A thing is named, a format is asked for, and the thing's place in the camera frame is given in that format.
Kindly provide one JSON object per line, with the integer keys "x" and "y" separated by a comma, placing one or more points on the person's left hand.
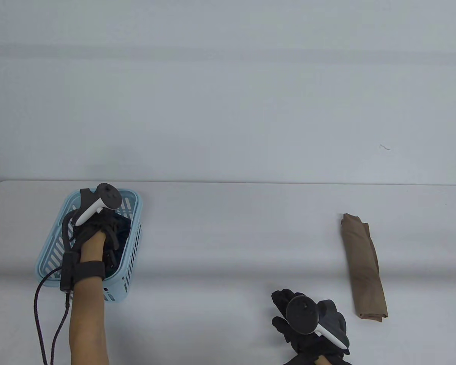
{"x": 95, "y": 228}

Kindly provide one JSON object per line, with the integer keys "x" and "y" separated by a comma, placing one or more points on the person's right hand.
{"x": 304, "y": 342}

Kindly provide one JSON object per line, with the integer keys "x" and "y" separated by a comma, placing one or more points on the dark teal shorts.
{"x": 123, "y": 228}

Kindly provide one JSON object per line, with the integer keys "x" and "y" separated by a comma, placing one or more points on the brown shorts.
{"x": 364, "y": 266}

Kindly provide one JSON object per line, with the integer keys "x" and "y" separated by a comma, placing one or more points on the person's right forearm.
{"x": 320, "y": 361}

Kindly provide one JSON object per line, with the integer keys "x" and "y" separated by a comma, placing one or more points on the person's left forearm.
{"x": 89, "y": 323}

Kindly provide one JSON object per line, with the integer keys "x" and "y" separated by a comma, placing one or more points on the right white black controller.
{"x": 302, "y": 313}

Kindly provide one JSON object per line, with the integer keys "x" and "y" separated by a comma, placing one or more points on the white black controller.
{"x": 302, "y": 313}
{"x": 106, "y": 197}

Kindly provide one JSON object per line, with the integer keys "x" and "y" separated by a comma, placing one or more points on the left white black controller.
{"x": 106, "y": 197}

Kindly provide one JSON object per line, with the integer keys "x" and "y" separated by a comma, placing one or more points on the light blue plastic basket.
{"x": 129, "y": 243}

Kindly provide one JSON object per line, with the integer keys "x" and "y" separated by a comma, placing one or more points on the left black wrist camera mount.
{"x": 85, "y": 272}

